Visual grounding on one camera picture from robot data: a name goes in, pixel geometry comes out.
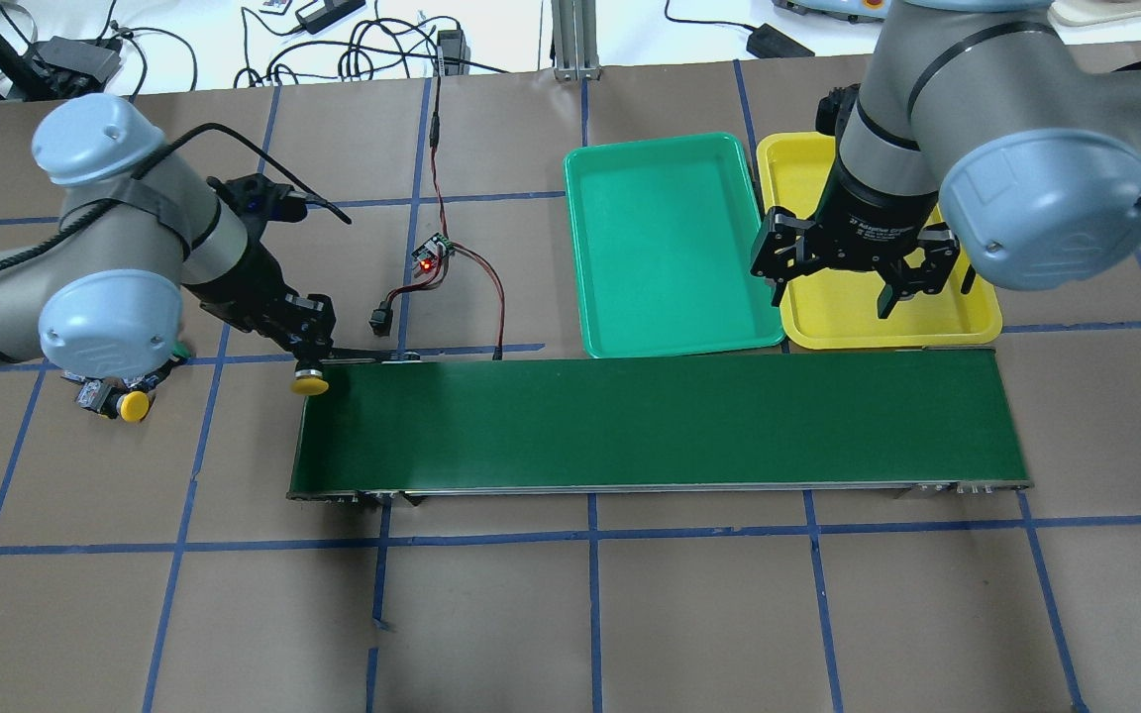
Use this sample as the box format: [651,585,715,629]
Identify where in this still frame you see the yellow plastic tray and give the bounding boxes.
[756,132,1002,351]

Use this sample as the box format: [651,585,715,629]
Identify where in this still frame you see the green conveyor belt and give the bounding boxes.
[288,349,1031,501]

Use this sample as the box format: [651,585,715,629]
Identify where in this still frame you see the small controller circuit board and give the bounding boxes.
[408,232,456,276]

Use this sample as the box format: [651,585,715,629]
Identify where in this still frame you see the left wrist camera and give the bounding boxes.
[205,175,308,222]

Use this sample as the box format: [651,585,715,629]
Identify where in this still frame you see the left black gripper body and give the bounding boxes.
[196,248,337,360]

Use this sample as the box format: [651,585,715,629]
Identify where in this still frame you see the yellow push button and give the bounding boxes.
[75,380,153,423]
[290,364,330,397]

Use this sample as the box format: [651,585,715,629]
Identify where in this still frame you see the aluminium frame post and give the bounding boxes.
[551,0,601,84]

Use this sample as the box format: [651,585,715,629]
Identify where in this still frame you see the black power adapter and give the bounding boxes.
[744,24,815,58]

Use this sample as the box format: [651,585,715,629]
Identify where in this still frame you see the green plastic tray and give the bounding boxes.
[563,133,784,359]

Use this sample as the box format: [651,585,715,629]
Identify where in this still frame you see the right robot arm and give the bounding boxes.
[748,1,1141,319]

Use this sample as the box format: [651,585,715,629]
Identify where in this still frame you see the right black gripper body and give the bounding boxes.
[748,163,961,295]

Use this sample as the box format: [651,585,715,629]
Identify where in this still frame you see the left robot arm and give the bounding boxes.
[0,94,335,396]

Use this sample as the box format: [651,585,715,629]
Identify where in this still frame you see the green push button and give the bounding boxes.
[133,342,193,392]

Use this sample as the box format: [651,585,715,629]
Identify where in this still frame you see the black switch connector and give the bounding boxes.
[369,303,393,337]

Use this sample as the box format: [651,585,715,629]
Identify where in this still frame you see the red black wire cable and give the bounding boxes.
[385,59,508,359]

